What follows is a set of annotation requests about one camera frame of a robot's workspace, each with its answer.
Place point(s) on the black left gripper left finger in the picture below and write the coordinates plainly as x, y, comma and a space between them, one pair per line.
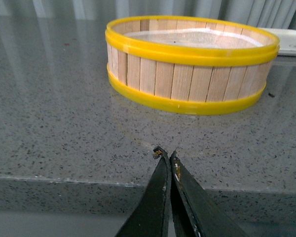
151, 216

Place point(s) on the yellow rimmed bamboo steamer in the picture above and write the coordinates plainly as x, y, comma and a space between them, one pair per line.
189, 65

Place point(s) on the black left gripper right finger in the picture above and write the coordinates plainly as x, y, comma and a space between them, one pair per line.
194, 212

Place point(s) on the white bear print tray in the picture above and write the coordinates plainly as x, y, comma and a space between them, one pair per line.
287, 40

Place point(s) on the grey pleated curtain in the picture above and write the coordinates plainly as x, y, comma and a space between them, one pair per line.
279, 14

